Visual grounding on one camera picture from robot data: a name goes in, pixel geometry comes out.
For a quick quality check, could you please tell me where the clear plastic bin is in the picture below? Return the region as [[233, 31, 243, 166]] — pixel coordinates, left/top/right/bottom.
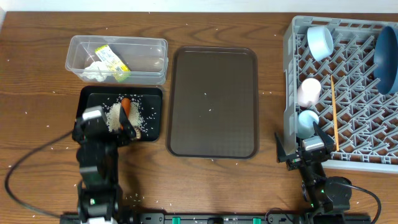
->
[[65, 35, 169, 85]]

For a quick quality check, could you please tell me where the small light blue bowl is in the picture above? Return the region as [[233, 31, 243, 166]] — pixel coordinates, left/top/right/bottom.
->
[[307, 26, 334, 61]]

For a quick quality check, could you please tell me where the white rice pile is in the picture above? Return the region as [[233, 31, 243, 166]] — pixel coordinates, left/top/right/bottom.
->
[[103, 95, 158, 133]]

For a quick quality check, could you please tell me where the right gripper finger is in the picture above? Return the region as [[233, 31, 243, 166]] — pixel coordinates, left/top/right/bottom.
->
[[274, 133, 286, 157], [313, 121, 335, 146]]

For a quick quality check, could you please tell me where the grey dishwasher rack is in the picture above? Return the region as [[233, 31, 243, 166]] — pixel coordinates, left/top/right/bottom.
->
[[283, 16, 397, 174]]

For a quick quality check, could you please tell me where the brown serving tray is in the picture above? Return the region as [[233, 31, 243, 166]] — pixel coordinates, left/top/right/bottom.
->
[[166, 47, 259, 159]]

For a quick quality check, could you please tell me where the large blue plate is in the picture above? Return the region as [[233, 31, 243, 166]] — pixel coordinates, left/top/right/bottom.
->
[[374, 26, 397, 95]]

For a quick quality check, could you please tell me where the pink plastic cup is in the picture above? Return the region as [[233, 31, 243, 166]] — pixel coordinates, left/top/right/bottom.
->
[[297, 78, 322, 108]]

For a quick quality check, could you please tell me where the light blue plastic cup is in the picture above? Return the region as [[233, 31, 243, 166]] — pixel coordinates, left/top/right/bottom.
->
[[297, 110, 319, 139]]

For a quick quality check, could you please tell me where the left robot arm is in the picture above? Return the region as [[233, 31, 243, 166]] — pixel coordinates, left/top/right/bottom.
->
[[72, 106, 141, 223]]

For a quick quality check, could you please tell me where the white napkin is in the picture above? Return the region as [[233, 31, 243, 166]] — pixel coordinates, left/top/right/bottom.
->
[[81, 61, 109, 82]]

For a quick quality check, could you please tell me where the orange carrot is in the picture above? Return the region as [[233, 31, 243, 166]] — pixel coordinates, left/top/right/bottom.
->
[[119, 98, 131, 129]]

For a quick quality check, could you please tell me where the black waste tray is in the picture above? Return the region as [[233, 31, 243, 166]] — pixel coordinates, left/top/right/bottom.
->
[[76, 86, 163, 142]]

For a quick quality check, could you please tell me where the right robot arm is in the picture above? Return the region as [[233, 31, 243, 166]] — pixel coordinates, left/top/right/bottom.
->
[[275, 123, 352, 223]]

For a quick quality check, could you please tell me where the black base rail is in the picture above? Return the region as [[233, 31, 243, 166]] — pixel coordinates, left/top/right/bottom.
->
[[59, 212, 373, 224]]

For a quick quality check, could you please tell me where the brown food scrap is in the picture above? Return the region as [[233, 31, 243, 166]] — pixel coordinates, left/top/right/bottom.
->
[[134, 127, 141, 139]]

